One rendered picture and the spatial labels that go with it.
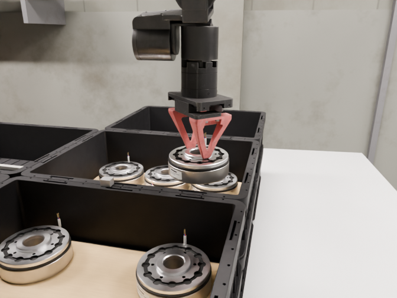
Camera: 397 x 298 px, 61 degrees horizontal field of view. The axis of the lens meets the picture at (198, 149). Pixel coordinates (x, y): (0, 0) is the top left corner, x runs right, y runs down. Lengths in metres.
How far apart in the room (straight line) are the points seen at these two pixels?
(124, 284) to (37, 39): 2.57
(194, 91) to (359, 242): 0.56
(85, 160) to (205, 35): 0.43
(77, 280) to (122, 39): 2.24
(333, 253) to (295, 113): 1.81
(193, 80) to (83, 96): 2.34
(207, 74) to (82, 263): 0.34
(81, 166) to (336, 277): 0.59
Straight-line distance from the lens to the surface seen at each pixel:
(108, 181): 0.55
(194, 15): 0.49
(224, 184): 0.72
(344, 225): 0.95
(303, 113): 2.56
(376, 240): 0.92
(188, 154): 0.55
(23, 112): 3.13
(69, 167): 0.76
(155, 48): 0.52
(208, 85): 0.52
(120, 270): 0.54
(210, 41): 0.51
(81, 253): 0.59
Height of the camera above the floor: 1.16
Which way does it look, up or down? 19 degrees down
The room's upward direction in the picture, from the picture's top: straight up
